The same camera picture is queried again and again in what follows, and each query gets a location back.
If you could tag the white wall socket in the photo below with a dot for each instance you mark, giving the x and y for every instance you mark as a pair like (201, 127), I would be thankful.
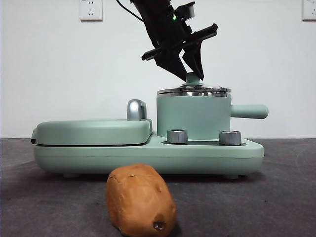
(90, 10)
(309, 10)

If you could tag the glass lid with green knob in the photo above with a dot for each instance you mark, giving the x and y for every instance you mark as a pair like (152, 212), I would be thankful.
(192, 89)

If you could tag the silver control knob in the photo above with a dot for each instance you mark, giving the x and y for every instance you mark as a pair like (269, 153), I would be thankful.
(230, 137)
(176, 136)

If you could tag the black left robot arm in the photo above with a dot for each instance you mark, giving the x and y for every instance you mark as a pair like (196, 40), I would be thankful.
(160, 27)

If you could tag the green breakfast machine base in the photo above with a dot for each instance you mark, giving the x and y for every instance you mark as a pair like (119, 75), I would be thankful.
(172, 155)

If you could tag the brown potato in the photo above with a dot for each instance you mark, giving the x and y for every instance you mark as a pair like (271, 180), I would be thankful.
(140, 200)

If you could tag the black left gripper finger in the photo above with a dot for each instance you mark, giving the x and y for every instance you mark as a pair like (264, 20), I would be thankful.
(171, 63)
(195, 59)

